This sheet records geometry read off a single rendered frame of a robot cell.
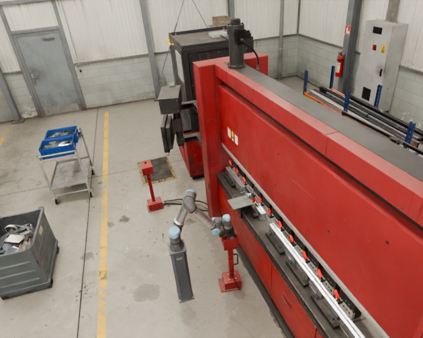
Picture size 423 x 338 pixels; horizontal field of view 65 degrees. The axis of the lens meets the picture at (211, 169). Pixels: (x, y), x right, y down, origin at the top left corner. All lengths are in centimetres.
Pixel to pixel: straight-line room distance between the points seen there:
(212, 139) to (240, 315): 205
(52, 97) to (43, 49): 126
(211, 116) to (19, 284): 300
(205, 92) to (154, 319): 259
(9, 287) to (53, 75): 651
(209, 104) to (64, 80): 658
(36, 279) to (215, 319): 217
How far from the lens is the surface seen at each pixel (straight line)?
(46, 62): 997
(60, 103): 1023
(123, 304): 422
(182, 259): 357
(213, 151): 421
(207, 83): 387
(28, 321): 456
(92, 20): 968
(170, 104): 401
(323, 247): 259
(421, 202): 173
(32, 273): 454
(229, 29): 353
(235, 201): 366
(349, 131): 222
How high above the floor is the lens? 323
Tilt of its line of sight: 32 degrees down
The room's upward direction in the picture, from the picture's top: 5 degrees counter-clockwise
